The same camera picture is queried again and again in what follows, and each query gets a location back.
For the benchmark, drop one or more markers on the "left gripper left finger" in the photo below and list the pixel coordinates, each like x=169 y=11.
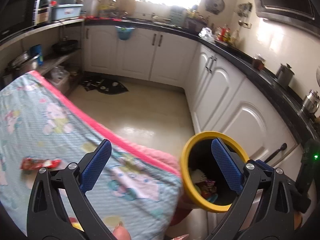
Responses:
x=47 y=217

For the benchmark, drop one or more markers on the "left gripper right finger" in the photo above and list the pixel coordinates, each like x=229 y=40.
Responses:
x=264 y=207

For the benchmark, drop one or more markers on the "red snack wrapper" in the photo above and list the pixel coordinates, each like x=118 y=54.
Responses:
x=32 y=163

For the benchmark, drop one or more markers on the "yellow rimmed trash bin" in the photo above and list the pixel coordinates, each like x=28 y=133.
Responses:
x=204 y=186

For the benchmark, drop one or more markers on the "person's left hand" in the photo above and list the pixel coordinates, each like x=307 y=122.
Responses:
x=122 y=234

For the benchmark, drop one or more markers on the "steel kettle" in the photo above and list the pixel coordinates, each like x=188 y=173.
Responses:
x=311 y=102

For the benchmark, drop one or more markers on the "cartoon print table cloth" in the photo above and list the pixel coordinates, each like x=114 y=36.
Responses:
x=139 y=186

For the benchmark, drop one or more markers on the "dark metal canister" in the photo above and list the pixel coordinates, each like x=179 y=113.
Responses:
x=284 y=75

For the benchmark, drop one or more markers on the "brown glass jar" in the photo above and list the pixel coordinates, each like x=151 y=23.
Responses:
x=258 y=62

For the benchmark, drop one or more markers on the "black floor mat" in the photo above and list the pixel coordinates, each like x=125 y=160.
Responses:
x=103 y=85

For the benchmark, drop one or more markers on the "blue can on shelf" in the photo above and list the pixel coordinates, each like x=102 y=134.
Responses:
x=36 y=50

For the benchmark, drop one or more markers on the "black range hood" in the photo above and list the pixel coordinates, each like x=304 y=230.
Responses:
x=302 y=14

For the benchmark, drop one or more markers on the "blue hanging basket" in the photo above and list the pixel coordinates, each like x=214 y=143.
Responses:
x=124 y=33

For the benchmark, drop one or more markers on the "blue plastic dish tub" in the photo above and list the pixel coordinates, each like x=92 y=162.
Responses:
x=66 y=11

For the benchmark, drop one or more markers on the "black microwave oven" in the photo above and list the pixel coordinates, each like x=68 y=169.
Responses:
x=17 y=16

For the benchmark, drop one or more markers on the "wall exhaust fan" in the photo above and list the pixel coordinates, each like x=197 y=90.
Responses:
x=214 y=6

